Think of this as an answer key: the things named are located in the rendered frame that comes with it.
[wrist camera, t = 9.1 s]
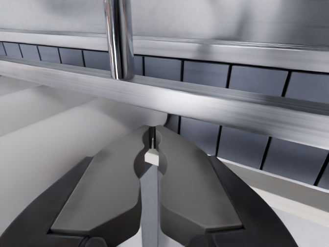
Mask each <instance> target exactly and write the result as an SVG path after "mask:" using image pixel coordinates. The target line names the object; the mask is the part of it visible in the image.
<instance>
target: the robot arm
mask: <svg viewBox="0 0 329 247"><path fill-rule="evenodd" d="M152 140H153V146H154V149H156V151H157V152H158V153H159V171H160V172H161V173H162V175H163V177H162V178H161V180H160V194H159V210H160V227H161V231H162V232H163V234H165V235H166V236H168V237H170V238H172V239H173V240H175V241H177V242H179V243H180V244H182V245H183V246H185V247H298V245H297V243H296V241H295V240H294V238H293V237H292V235H291V233H290V232H289V230H288V229H287V227H286V226H285V225H284V223H283V222H282V221H281V219H280V218H279V216H278V215H277V214H276V213H275V212H274V210H273V209H272V208H271V207H270V206H269V205H268V204H267V202H266V201H265V200H264V199H263V198H262V197H261V196H260V195H259V194H258V193H256V192H255V191H254V190H253V189H252V188H251V187H250V186H249V185H247V184H246V183H245V182H244V181H243V180H242V179H241V178H240V177H238V176H237V175H236V174H235V173H234V172H233V171H232V170H230V169H229V168H228V167H227V166H226V165H225V164H224V163H222V162H221V161H220V160H219V159H218V158H217V157H216V156H214V155H207V154H206V153H205V152H204V151H203V150H202V149H200V148H199V147H198V146H197V145H196V144H194V143H193V142H191V141H190V140H188V139H186V138H185V137H183V136H181V135H179V134H177V133H175V132H173V131H172V130H170V129H168V128H166V127H164V126H162V125H157V126H148V125H143V126H141V127H139V128H137V129H135V130H133V131H131V132H129V133H127V134H125V135H123V136H121V137H120V138H118V139H116V140H114V141H112V142H111V143H110V144H108V145H107V146H105V147H104V148H103V149H101V150H100V151H99V152H98V153H97V154H96V155H94V156H93V157H87V156H86V157H85V158H84V159H83V160H82V161H80V162H79V163H78V164H77V165H75V166H74V167H73V168H72V169H71V170H69V171H68V172H67V173H66V174H64V175H63V176H62V177H61V178H60V179H58V180H57V181H56V182H55V183H53V184H52V185H51V186H50V187H49V188H47V189H46V190H45V191H44V192H42V193H41V194H40V195H39V196H38V197H36V198H35V199H34V200H33V201H32V202H31V203H30V204H29V205H28V206H27V207H26V208H25V209H24V210H23V211H22V212H21V213H20V214H19V215H18V216H17V217H16V218H15V219H14V220H13V221H12V223H11V224H10V225H9V226H8V227H7V229H6V230H5V231H4V232H3V233H2V235H1V236H0V247H116V246H118V245H120V244H121V243H123V242H125V241H126V240H128V239H130V238H131V237H133V236H135V235H136V234H137V232H138V231H139V229H140V223H141V212H142V204H141V182H140V180H139V177H140V175H141V174H142V173H143V172H144V171H145V154H146V153H147V152H148V151H149V149H152Z"/></svg>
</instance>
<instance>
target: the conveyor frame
mask: <svg viewBox="0 0 329 247"><path fill-rule="evenodd" d="M0 41H5V42H15V43H25V44H36V45H45V46H56V47H66V48H76V49H90V50H100V51H108V44H107V35H106V34H97V33H78V32H59V31H39V30H20V29H0ZM133 49H134V54H141V55H151V56H161V57H171V58H181V59H191V60H201V61H211V62H221V63H232V64H241V65H252V66H262V67H272V68H282V69H292V70H302V71H312V72H323V73H329V45H311V44H291V43H272V42H252V41H233V40H214V39H194V38H175V37H156V36H136V35H133ZM217 154H218V149H217V150H216V155H215V156H216V157H217ZM217 158H218V157H217ZM218 159H219V160H220V161H223V162H227V163H230V164H233V165H237V166H240V167H243V168H247V169H250V170H253V171H256V172H260V173H264V174H267V175H270V176H274V177H277V178H280V179H283V180H287V181H290V182H293V183H297V184H300V185H303V186H307V187H310V188H313V189H316V190H320V191H323V192H326V193H329V190H326V189H323V188H320V187H317V186H316V182H317V180H318V177H317V178H316V180H315V183H314V185H309V184H306V183H303V182H299V181H296V180H293V179H290V178H286V177H283V176H279V175H276V174H273V173H269V172H265V171H263V170H262V167H263V164H264V162H262V163H261V166H260V169H259V170H258V169H255V168H252V167H248V166H245V165H242V164H239V163H235V162H232V161H228V160H225V159H222V158H218Z"/></svg>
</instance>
